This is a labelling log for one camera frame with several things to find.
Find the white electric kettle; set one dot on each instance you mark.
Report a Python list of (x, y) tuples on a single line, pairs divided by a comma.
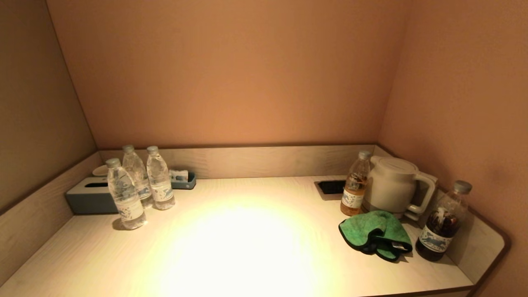
[(392, 185)]

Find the green microfibre cloth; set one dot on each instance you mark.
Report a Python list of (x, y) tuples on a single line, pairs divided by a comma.
[(371, 227)]

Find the clear water bottle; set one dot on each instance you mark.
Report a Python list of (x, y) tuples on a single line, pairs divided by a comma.
[(134, 167), (160, 181), (126, 198)]

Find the amber drink bottle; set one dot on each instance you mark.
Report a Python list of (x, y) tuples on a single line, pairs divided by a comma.
[(354, 194)]

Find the white sachet packet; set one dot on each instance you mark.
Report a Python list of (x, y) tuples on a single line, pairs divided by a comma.
[(178, 175)]

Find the grey tissue box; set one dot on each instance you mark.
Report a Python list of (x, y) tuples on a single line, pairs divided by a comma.
[(88, 198)]

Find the grey kettle base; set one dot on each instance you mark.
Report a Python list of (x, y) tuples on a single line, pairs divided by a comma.
[(368, 208)]

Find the small blue tray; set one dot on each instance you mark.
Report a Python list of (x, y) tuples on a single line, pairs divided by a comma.
[(186, 185)]

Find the dark drink bottle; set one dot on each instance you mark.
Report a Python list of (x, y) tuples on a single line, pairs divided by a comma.
[(437, 231)]

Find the small white dish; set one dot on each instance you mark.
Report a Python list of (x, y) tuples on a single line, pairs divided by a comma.
[(100, 170)]

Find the black recessed table socket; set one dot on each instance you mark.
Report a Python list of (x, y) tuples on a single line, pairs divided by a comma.
[(332, 187)]

